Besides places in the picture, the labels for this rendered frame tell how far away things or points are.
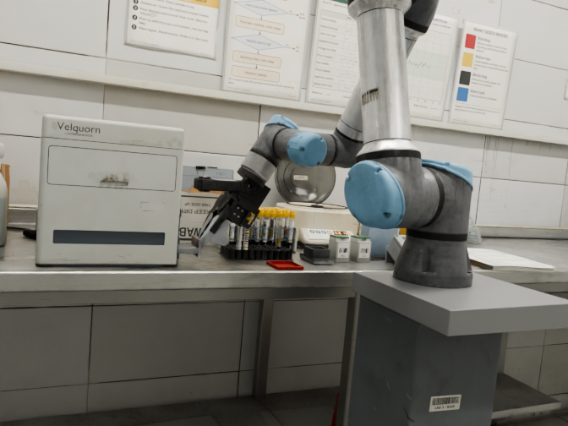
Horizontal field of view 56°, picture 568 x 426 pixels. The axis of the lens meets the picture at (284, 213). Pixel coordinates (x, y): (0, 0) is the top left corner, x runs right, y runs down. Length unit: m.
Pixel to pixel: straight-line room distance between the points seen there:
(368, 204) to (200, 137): 1.01
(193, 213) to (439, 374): 0.79
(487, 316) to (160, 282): 0.64
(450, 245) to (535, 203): 1.70
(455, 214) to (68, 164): 0.75
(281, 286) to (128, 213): 0.38
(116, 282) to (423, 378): 0.62
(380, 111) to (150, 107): 1.00
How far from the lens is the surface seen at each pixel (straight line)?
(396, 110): 0.98
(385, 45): 1.01
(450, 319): 0.88
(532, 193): 2.71
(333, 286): 1.34
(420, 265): 1.05
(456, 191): 1.04
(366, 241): 1.46
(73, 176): 1.15
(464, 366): 1.08
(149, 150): 1.16
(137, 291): 1.18
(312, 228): 1.62
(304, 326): 2.10
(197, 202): 1.49
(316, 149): 1.16
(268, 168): 1.24
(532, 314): 1.01
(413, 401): 1.03
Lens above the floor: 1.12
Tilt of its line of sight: 5 degrees down
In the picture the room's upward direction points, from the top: 5 degrees clockwise
